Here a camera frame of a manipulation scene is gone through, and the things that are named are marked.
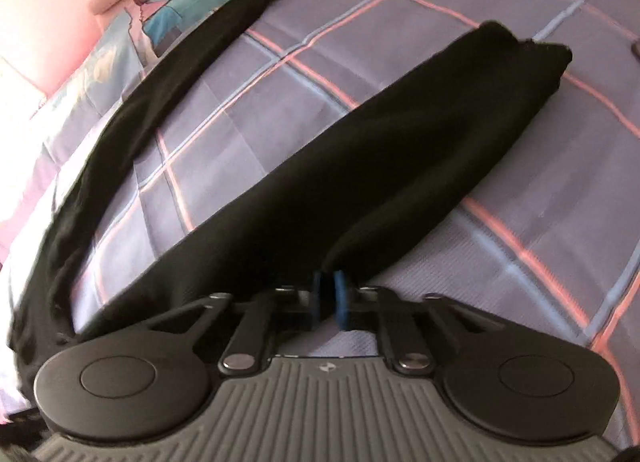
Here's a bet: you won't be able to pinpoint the purple plaid bed sheet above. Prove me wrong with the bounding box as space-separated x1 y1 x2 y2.
1 0 639 461

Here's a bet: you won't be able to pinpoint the teal patchwork pillow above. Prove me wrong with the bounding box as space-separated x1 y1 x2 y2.
65 0 228 114

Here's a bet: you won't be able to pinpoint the black pants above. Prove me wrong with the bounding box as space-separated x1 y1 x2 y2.
8 0 573 397

